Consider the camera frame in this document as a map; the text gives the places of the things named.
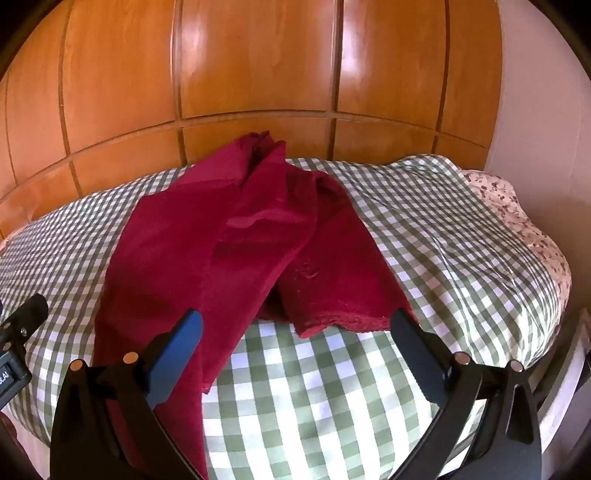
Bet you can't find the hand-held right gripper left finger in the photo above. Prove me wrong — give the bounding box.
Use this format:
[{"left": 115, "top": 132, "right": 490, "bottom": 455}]
[{"left": 50, "top": 309, "right": 208, "bottom": 480}]

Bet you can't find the green checkered blanket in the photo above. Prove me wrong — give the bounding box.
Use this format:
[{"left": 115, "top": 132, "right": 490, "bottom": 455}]
[{"left": 0, "top": 154, "right": 561, "bottom": 480}]

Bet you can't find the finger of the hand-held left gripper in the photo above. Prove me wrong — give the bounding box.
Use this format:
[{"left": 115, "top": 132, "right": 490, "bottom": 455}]
[{"left": 0, "top": 294, "right": 49, "bottom": 354}]

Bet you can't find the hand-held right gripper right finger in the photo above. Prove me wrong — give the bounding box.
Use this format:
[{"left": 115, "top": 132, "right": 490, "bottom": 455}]
[{"left": 390, "top": 308, "right": 543, "bottom": 480}]

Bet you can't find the floral bed sheet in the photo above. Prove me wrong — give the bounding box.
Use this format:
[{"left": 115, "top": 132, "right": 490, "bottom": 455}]
[{"left": 462, "top": 169, "right": 573, "bottom": 296}]

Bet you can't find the dark red garment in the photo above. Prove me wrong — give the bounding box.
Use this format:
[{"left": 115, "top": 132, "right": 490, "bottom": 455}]
[{"left": 92, "top": 132, "right": 419, "bottom": 480}]

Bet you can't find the wooden panelled wardrobe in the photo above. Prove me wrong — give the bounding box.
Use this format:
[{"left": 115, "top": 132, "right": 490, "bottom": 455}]
[{"left": 0, "top": 0, "right": 504, "bottom": 241}]

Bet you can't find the grey bed frame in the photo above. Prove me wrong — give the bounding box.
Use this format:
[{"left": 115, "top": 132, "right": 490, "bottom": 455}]
[{"left": 531, "top": 308, "right": 591, "bottom": 462}]

